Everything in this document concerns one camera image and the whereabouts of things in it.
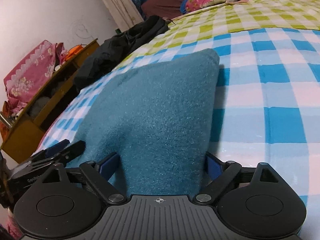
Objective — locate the black jacket on bed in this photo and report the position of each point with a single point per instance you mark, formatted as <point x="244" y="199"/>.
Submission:
<point x="114" y="50"/>

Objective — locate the left cream curtain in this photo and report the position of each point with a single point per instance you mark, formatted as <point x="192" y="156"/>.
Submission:
<point x="124" y="13"/>

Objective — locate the pink floral cloth bundle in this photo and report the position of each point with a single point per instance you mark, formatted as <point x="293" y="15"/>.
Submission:
<point x="32" y="72"/>

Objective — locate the orange bag on desk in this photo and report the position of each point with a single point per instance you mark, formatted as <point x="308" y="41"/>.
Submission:
<point x="73" y="51"/>

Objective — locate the blue green checkered bedsheet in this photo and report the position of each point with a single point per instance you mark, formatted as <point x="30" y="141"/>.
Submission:
<point x="267" y="101"/>

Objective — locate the teal fleece garment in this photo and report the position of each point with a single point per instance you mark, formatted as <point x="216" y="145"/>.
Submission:
<point x="158" y="118"/>

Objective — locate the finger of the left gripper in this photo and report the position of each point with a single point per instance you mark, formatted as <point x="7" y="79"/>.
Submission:
<point x="53" y="150"/>
<point x="69" y="153"/>

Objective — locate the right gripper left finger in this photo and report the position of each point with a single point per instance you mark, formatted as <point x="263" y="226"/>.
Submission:
<point x="98" y="174"/>

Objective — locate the wooden desk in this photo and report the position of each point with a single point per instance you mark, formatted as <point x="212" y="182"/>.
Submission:
<point x="26" y="132"/>

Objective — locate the maroon headboard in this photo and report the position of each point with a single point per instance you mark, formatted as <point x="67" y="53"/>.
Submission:
<point x="162" y="8"/>

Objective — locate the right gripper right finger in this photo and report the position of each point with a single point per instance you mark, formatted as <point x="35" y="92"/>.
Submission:
<point x="222" y="175"/>

